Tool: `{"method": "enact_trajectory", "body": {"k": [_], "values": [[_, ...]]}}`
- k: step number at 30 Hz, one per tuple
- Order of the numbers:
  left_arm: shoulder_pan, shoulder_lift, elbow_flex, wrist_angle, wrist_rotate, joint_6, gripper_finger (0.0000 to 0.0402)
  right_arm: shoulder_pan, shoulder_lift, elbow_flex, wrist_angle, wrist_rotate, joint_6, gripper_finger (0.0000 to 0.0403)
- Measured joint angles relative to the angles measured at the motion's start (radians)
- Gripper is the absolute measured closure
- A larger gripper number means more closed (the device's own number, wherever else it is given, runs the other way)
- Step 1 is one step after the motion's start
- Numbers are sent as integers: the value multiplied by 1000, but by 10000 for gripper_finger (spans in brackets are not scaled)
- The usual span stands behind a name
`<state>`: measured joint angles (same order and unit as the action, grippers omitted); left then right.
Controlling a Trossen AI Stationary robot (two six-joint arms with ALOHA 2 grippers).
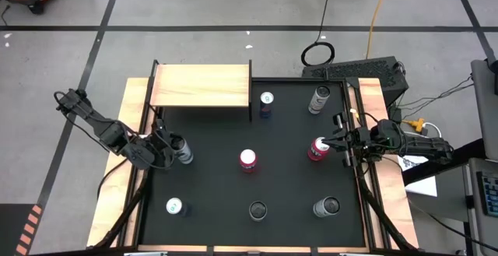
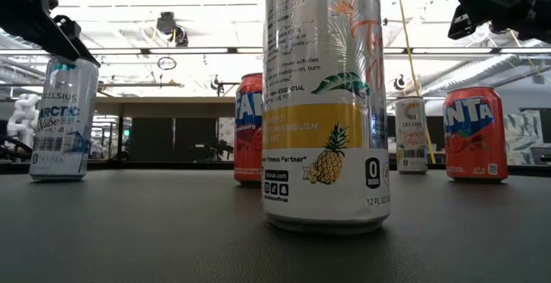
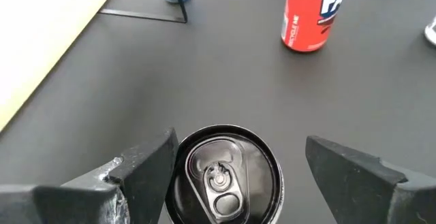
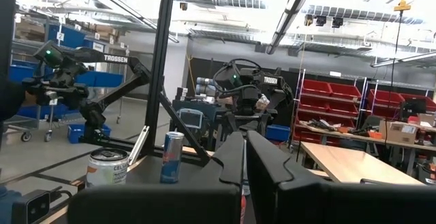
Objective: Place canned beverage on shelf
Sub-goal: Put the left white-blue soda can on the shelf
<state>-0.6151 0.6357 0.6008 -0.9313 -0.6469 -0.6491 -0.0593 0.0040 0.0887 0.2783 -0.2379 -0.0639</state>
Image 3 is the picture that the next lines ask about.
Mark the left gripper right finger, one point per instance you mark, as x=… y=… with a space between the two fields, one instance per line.
x=351 y=190

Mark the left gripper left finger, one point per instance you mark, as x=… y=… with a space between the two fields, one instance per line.
x=143 y=183

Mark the silver blue Celsius can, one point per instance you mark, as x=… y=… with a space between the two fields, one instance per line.
x=245 y=162

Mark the red Fanta can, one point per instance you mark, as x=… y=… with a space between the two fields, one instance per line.
x=306 y=19

